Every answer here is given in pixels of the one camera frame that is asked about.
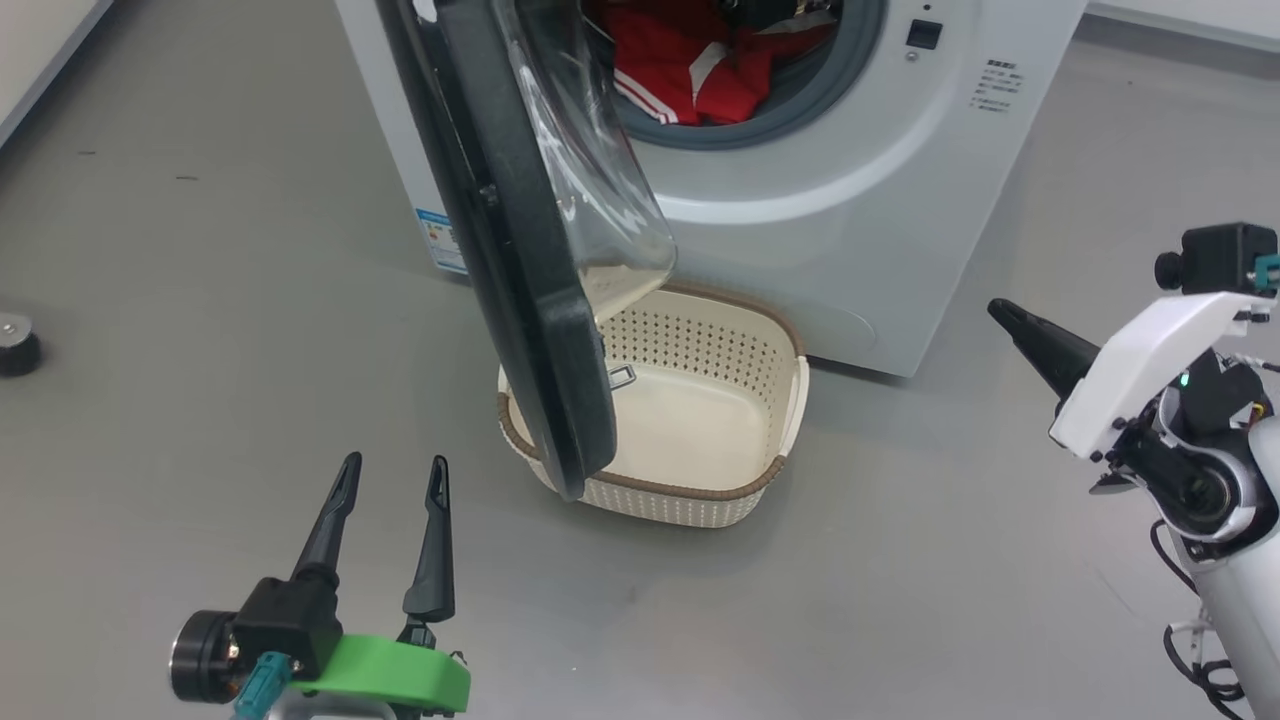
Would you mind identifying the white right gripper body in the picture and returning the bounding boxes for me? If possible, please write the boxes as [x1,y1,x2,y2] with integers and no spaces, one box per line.
[1048,292,1266,461]

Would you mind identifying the white front-load washing machine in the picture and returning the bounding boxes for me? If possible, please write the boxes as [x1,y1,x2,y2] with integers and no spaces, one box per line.
[335,0,1089,379]

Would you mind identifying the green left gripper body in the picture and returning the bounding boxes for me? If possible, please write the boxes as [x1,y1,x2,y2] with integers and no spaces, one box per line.
[295,620,471,714]

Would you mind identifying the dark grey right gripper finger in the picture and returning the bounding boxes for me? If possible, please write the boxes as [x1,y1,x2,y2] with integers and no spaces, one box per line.
[988,298,1101,401]

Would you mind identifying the black caster wheel left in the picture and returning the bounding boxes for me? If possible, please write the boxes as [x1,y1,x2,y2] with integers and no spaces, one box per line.
[0,312,43,378]

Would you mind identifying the blue energy label sticker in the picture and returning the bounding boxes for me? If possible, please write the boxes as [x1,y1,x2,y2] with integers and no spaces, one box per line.
[416,208,469,275]

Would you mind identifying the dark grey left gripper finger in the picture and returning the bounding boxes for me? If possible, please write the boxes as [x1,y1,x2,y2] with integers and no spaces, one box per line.
[292,452,363,591]
[403,456,456,623]

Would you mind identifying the grey text warning sticker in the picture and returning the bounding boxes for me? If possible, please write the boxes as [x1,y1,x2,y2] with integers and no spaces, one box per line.
[972,58,1023,113]

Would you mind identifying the black washing machine door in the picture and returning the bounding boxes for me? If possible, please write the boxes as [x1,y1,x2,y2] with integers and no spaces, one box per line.
[375,0,679,503]

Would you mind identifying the teal left camera connector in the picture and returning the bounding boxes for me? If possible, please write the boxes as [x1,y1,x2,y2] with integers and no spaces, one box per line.
[235,652,293,720]

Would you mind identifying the cream perforated laundry basket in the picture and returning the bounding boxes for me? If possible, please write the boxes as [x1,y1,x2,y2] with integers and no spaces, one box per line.
[497,282,809,529]

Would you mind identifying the grey rubber door seal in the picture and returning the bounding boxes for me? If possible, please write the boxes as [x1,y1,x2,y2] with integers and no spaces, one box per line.
[610,0,889,151]

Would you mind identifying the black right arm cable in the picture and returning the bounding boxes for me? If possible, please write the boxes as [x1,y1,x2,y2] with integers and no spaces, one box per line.
[1150,520,1246,720]

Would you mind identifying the red and white garment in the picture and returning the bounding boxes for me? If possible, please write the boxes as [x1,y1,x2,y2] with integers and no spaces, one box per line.
[585,0,836,127]

